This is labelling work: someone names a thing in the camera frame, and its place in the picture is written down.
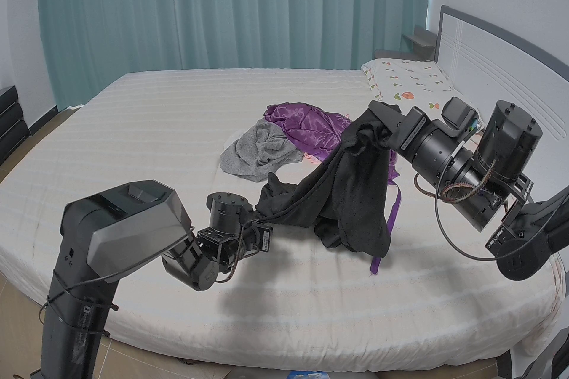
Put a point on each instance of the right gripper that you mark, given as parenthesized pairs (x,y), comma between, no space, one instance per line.
(438,159)

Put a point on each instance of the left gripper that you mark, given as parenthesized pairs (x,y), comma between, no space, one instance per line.
(258,239)

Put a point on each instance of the black T-shirt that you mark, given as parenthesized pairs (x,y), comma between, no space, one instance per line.
(355,190)

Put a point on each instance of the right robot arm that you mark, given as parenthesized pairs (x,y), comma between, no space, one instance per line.
(511,137)

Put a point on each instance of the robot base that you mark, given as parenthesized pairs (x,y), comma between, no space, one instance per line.
(306,376)

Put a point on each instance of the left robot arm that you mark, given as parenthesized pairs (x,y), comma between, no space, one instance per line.
(129,217)

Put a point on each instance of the bed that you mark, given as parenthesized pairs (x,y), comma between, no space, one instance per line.
(155,124)

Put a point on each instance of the white printed pillow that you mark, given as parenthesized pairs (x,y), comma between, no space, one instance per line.
(413,77)

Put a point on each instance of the grey knit garment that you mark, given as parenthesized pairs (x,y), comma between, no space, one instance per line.
(262,150)

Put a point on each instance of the pink garment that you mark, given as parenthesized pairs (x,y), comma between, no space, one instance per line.
(310,156)

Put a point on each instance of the grey bedside table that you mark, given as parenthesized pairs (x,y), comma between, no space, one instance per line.
(418,42)

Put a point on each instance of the purple satin garment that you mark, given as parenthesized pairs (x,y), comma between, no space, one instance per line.
(306,124)

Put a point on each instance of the black chest of drawers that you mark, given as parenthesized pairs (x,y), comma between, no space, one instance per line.
(11,119)

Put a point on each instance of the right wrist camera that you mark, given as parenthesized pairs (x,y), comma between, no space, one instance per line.
(458,113)

